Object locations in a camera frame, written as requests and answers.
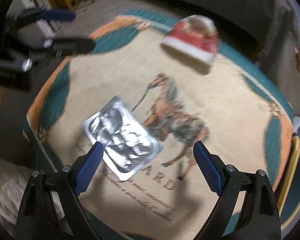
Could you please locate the printed floor mat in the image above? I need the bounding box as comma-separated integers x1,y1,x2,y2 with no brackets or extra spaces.
24,9,294,240

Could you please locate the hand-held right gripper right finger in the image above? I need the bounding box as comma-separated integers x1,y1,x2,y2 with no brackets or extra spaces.
193,140,282,240

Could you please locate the silver blister pack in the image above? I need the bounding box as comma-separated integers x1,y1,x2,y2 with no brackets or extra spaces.
82,95,165,181

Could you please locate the grey bedspread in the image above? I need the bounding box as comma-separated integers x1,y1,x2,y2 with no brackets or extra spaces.
110,0,300,88

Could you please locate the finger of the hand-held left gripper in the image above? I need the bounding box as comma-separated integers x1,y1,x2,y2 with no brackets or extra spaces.
20,38,96,71
14,9,77,29

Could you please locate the person's white clothing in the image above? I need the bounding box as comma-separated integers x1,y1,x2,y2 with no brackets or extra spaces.
0,165,30,230

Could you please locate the white power strip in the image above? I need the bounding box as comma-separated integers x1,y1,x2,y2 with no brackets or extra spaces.
292,115,300,133

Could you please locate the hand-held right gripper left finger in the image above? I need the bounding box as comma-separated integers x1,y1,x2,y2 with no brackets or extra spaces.
16,141,104,240

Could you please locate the red white snack packet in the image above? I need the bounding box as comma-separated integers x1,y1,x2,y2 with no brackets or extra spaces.
160,15,220,75

